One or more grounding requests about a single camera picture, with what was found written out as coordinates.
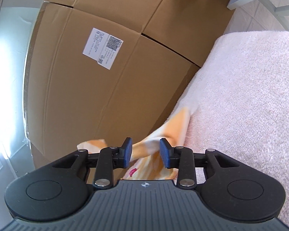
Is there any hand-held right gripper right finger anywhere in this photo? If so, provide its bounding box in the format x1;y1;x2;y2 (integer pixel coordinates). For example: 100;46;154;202
159;138;240;190

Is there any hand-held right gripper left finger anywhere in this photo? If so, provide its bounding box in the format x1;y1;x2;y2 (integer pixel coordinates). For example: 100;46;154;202
52;137;133;190

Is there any orange striped shirt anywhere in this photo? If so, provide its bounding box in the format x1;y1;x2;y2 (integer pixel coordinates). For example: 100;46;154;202
77;107;191;181

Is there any large labelled cardboard box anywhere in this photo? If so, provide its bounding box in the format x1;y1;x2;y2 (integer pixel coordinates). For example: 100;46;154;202
23;1;200;171

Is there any pink fluffy blanket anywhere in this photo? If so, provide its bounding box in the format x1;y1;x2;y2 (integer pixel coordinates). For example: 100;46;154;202
156;30;289;231

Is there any white square code label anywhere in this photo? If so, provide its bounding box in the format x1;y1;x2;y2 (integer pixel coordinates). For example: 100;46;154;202
97;34;122;70

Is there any white text shipping label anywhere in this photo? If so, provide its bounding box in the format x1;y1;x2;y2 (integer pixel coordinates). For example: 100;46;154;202
83;28;109;59

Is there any plain cardboard box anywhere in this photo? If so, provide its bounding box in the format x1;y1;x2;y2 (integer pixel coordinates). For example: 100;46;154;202
142;0;234;68

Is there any taped cardboard box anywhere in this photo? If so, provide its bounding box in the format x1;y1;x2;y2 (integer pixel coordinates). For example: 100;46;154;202
43;0;174;34

